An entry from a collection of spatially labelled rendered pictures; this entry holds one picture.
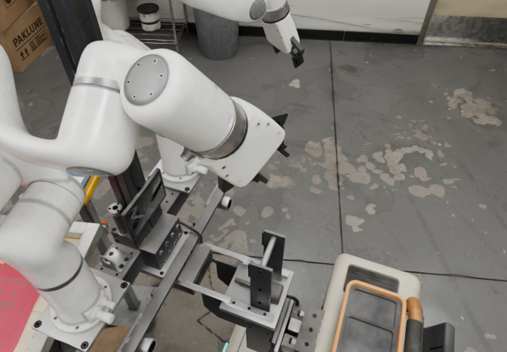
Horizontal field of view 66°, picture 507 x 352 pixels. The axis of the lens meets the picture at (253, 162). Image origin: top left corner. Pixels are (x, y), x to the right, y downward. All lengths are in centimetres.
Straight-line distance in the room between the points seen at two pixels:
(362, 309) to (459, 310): 135
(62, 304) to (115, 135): 52
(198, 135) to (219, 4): 50
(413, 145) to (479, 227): 74
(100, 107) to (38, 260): 38
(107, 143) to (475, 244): 242
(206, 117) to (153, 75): 6
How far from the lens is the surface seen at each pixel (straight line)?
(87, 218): 157
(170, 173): 111
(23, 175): 75
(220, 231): 237
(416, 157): 300
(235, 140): 44
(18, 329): 122
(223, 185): 54
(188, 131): 38
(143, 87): 36
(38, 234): 71
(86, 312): 91
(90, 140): 39
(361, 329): 105
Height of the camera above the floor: 195
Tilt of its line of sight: 46 degrees down
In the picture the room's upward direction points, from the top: straight up
